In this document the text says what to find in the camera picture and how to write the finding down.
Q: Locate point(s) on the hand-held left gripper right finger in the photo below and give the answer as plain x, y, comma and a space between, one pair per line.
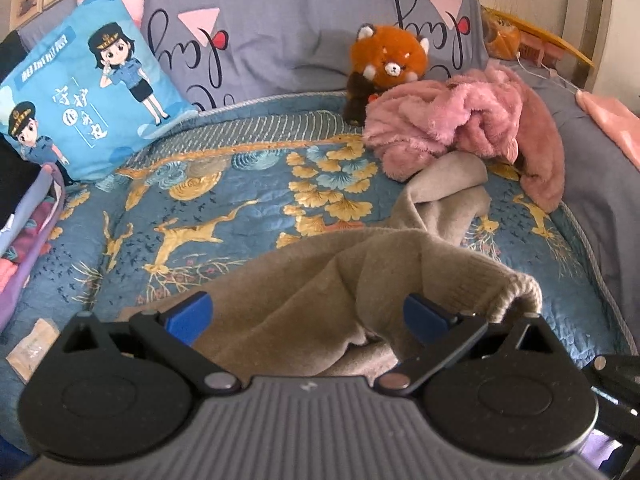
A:
425, 317

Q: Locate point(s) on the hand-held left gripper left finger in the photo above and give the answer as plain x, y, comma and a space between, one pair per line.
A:
192, 316

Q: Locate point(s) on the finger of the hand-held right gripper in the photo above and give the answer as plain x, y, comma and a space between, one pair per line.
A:
607, 367

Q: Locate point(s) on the beige knit sweater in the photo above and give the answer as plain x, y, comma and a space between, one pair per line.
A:
300, 285

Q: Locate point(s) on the pink fluffy garment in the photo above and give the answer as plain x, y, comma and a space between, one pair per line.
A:
450, 110

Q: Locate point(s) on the stack of folded clothes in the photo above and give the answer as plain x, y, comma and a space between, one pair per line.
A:
25, 220

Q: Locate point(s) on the blue patterned quilted bedspread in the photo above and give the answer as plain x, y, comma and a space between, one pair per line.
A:
200, 200

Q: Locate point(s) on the small brown paper packet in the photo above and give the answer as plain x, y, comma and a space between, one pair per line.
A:
32, 350

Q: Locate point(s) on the grey duvet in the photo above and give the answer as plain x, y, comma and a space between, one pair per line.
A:
590, 185

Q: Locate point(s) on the pink cloth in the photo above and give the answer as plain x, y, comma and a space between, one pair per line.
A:
615, 125

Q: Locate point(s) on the blue cartoon print pillow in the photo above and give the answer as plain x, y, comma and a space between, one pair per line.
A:
75, 85

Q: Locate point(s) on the red panda plush toy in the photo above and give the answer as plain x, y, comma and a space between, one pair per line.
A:
385, 55

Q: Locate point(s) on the pink plastic object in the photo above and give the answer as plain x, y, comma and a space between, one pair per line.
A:
537, 52

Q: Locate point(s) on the orange fluffy object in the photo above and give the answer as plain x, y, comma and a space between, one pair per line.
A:
502, 37

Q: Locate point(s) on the grey script print pillow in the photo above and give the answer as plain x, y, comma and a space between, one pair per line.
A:
300, 20

